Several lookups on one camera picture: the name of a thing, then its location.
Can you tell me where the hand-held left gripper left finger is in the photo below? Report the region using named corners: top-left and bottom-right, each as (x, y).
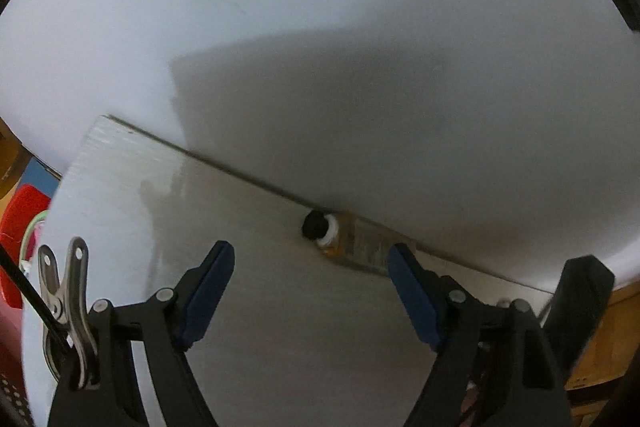
top-left (47, 239), bottom-right (236, 427)

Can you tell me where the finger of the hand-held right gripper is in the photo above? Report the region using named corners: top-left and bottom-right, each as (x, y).
top-left (542, 257), bottom-right (617, 370)

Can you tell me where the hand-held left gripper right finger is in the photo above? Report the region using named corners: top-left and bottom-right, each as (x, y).
top-left (387, 243), bottom-right (573, 427)

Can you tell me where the amber bottle with black cap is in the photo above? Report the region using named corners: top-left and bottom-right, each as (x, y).
top-left (302, 208), bottom-right (401, 277)

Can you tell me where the red bin with green rim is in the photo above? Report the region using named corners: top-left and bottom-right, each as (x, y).
top-left (0, 211), bottom-right (51, 310)

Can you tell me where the light wooden furniture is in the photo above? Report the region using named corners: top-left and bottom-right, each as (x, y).
top-left (565, 279), bottom-right (640, 418)

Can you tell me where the metal spring clip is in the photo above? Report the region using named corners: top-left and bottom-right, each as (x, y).
top-left (37, 236), bottom-right (101, 390)

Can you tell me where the blue foam floor mat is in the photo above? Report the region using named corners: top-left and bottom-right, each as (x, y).
top-left (17, 157), bottom-right (61, 198)

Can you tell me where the black cable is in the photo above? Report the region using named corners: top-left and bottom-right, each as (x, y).
top-left (0, 244), bottom-right (73, 358)

